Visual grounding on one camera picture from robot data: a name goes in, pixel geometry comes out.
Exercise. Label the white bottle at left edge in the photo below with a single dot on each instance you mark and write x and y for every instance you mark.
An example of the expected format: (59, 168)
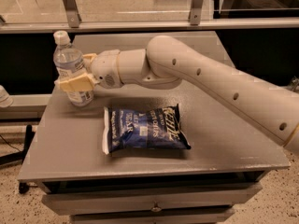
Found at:
(5, 99)

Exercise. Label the cabinet drawer knob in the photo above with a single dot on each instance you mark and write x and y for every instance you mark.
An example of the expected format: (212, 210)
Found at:
(156, 208)

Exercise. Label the blue chips bag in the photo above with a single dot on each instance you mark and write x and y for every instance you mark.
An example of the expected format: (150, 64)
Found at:
(155, 129)

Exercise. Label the clear plastic water bottle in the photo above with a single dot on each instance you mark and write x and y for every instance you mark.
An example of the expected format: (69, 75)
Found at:
(69, 61)

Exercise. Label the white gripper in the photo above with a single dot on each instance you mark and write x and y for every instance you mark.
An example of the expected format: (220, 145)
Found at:
(104, 68)

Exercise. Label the right metal railing bracket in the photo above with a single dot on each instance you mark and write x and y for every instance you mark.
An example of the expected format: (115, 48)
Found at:
(195, 12)

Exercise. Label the grey cabinet table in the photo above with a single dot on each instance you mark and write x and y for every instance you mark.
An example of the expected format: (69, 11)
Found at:
(229, 154)

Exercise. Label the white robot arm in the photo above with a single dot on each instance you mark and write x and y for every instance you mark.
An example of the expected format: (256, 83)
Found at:
(166, 61)

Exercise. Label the metal railing bracket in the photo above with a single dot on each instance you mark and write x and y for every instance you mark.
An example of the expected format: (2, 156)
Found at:
(72, 15)
(195, 12)

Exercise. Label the left metal railing bracket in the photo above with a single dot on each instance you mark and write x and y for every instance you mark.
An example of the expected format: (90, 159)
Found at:
(72, 15)

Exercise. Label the black stand base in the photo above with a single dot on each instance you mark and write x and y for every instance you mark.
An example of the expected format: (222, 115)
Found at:
(20, 155)

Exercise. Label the metal railing bar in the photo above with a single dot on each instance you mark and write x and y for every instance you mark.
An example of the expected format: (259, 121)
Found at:
(103, 27)

